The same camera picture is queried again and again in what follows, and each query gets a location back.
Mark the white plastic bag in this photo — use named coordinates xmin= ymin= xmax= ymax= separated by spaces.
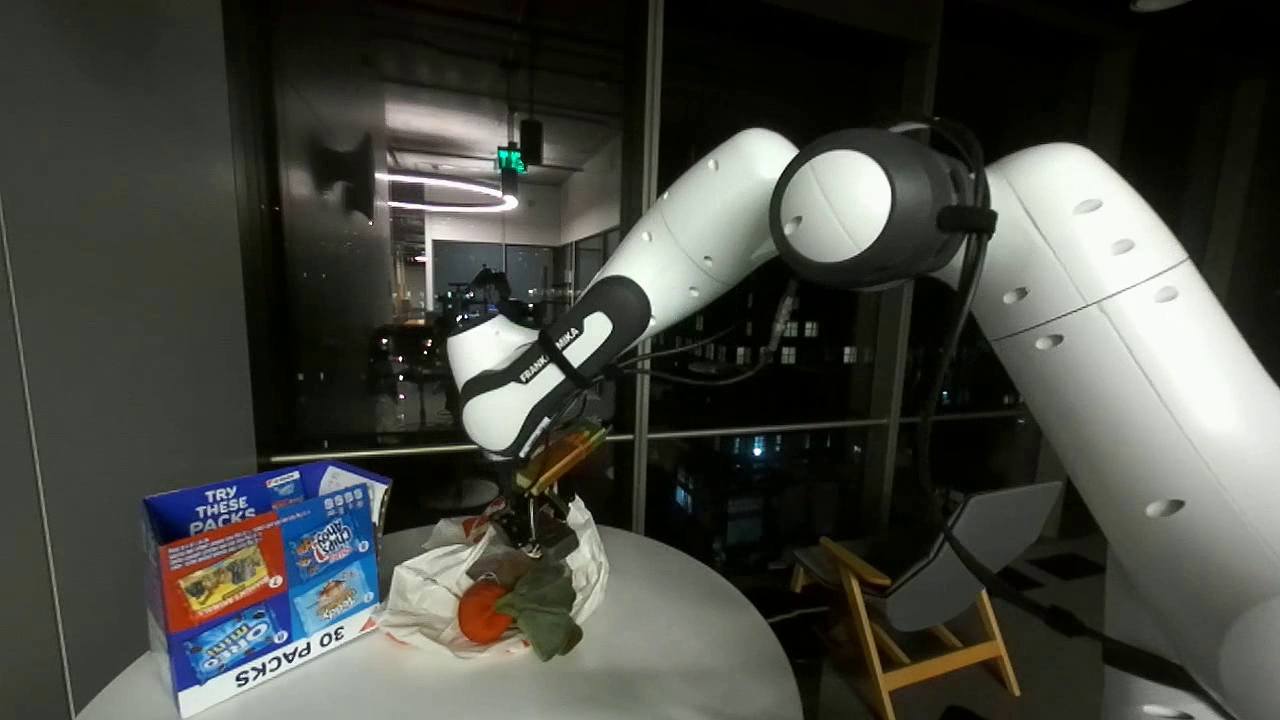
xmin=376 ymin=493 xmax=611 ymax=659

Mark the yellow wrist camera box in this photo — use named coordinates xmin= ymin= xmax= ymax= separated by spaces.
xmin=515 ymin=422 xmax=611 ymax=493

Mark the orange toy tomato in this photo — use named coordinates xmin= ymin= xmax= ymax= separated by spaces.
xmin=453 ymin=580 xmax=515 ymax=647

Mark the grey horizontal window rail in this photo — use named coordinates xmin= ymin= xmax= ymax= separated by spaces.
xmin=265 ymin=409 xmax=1074 ymax=463

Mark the dark green cloth toy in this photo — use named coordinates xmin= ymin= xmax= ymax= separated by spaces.
xmin=463 ymin=532 xmax=587 ymax=666

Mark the blue snack variety box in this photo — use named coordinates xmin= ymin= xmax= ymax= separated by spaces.
xmin=141 ymin=459 xmax=397 ymax=720

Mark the wooden chair with grey seat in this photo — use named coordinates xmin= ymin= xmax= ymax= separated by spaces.
xmin=797 ymin=476 xmax=1069 ymax=720

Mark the ring ceiling light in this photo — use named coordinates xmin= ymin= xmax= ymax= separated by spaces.
xmin=372 ymin=167 xmax=522 ymax=221

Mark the grey vertical window mullion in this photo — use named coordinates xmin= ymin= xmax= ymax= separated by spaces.
xmin=627 ymin=0 xmax=669 ymax=536

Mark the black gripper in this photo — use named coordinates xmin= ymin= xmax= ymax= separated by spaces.
xmin=502 ymin=455 xmax=593 ymax=553

